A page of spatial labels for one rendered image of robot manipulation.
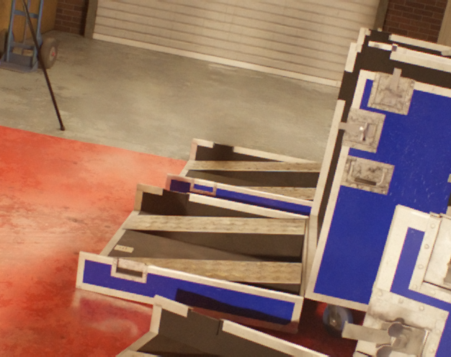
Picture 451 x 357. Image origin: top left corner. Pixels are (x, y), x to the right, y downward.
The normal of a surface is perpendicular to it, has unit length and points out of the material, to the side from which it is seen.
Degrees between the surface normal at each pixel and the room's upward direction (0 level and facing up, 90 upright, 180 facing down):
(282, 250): 90
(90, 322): 0
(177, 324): 90
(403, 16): 90
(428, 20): 90
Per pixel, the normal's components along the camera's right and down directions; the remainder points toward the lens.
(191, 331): -0.40, 0.21
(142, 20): -0.04, 0.29
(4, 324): 0.19, -0.93
